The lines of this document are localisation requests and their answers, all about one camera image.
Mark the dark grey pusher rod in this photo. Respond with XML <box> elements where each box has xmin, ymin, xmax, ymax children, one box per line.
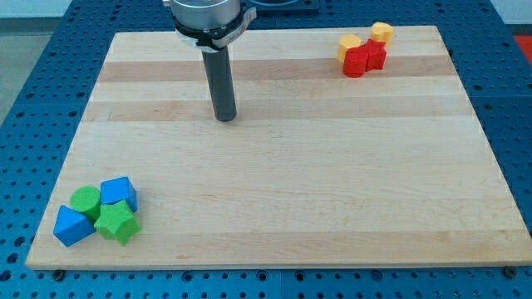
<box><xmin>202</xmin><ymin>47</ymin><xmax>237</xmax><ymax>122</ymax></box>

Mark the yellow hexagon block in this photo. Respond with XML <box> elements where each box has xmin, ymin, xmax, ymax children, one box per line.
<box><xmin>337</xmin><ymin>34</ymin><xmax>362</xmax><ymax>63</ymax></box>

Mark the red cylinder block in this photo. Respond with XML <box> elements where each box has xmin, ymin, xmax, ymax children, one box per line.
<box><xmin>342</xmin><ymin>47</ymin><xmax>368</xmax><ymax>78</ymax></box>

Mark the red star block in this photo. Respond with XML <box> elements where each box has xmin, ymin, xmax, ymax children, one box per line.
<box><xmin>365</xmin><ymin>39</ymin><xmax>387</xmax><ymax>71</ymax></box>

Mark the blue cube block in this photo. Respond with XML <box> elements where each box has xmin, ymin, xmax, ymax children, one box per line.
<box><xmin>101</xmin><ymin>176</ymin><xmax>138</xmax><ymax>212</ymax></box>

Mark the yellow heart block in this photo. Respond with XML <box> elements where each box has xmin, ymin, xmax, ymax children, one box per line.
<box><xmin>370</xmin><ymin>22</ymin><xmax>394</xmax><ymax>47</ymax></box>

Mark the green star block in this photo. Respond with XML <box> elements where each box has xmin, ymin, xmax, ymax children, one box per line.
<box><xmin>94</xmin><ymin>200</ymin><xmax>141</xmax><ymax>246</ymax></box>

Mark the green cylinder block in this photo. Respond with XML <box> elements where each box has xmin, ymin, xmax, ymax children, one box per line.
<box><xmin>70</xmin><ymin>186</ymin><xmax>101</xmax><ymax>223</ymax></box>

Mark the light wooden board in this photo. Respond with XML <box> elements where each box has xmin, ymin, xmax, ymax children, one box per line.
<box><xmin>26</xmin><ymin>26</ymin><xmax>531</xmax><ymax>271</ymax></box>

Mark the blue triangular block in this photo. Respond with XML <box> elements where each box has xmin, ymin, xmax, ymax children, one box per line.
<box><xmin>53</xmin><ymin>205</ymin><xmax>96</xmax><ymax>247</ymax></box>

